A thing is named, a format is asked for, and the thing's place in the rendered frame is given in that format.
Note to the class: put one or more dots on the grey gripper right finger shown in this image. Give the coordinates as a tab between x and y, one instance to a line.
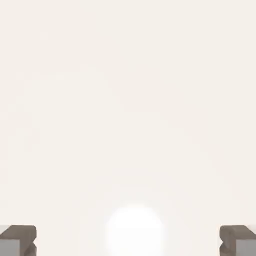
238	237

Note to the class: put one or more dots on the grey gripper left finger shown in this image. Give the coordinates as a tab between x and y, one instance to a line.
16	236

